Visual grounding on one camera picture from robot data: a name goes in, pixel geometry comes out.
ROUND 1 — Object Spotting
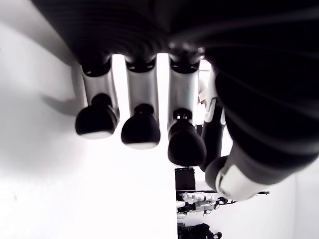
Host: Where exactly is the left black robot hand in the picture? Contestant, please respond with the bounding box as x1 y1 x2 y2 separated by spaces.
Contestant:
29 0 319 201

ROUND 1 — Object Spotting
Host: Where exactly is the person in white shirt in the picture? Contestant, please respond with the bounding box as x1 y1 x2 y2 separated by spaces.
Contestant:
198 62 212 108

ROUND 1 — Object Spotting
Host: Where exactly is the black box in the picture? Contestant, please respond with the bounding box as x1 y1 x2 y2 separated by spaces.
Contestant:
174 167 196 192

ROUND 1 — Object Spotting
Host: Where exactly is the white robot on bench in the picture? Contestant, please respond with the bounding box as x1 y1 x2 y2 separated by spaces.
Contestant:
176 191 229 220

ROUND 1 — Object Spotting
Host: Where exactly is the black bag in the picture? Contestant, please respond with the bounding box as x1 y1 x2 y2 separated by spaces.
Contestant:
177 223 223 239

